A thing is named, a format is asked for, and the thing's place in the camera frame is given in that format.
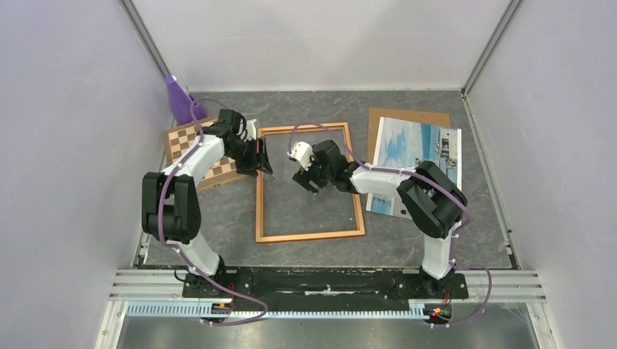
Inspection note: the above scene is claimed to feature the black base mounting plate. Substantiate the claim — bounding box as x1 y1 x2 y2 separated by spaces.
182 266 469 313

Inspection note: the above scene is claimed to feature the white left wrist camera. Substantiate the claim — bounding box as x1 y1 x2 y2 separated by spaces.
244 119 259 141

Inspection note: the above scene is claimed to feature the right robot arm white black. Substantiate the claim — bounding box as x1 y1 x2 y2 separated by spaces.
287 140 469 297

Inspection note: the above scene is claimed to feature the aluminium rail frame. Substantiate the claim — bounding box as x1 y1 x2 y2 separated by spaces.
95 269 562 348

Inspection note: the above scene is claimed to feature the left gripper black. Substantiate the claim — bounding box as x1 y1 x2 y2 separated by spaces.
226 137 273 177

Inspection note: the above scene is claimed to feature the building and sky photo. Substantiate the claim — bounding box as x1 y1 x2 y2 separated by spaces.
365 116 463 220

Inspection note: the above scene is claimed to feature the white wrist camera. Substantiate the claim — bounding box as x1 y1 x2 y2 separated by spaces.
244 119 259 141
287 141 314 171

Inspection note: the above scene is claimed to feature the wooden chessboard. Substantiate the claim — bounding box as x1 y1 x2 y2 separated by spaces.
164 123 242 191

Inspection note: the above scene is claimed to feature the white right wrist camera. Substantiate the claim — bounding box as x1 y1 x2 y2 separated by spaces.
287 141 314 171

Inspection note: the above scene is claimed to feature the wooden picture frame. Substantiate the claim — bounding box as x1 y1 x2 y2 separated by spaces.
255 122 365 244

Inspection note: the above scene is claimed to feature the purple plastic cone object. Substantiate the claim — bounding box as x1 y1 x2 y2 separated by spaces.
164 75 207 126

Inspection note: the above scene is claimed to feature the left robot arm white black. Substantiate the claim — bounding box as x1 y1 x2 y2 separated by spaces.
141 109 273 297

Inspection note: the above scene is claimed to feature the brown cardboard backing board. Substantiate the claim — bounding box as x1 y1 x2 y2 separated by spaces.
367 107 451 160

